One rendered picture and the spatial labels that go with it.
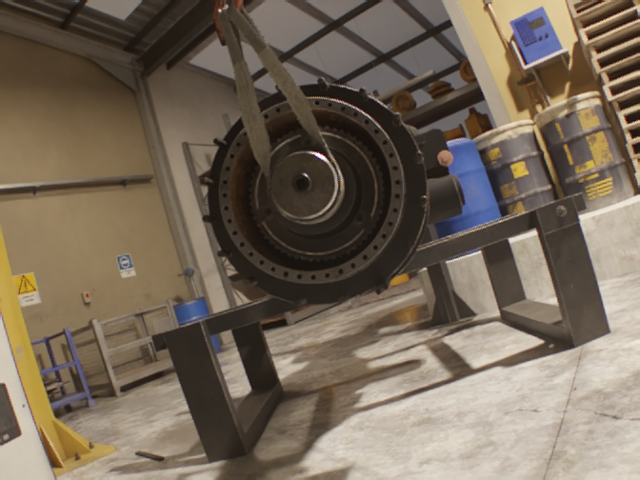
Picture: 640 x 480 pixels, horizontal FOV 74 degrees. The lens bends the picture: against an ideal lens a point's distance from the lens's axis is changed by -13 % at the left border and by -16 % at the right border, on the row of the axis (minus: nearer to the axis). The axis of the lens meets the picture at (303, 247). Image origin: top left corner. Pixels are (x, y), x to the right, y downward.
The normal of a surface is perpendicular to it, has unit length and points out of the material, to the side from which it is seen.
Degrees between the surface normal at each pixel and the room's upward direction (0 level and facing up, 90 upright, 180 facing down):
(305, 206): 90
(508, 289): 90
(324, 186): 90
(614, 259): 90
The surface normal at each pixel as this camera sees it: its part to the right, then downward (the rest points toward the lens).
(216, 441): -0.10, -0.03
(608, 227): -0.59, 0.14
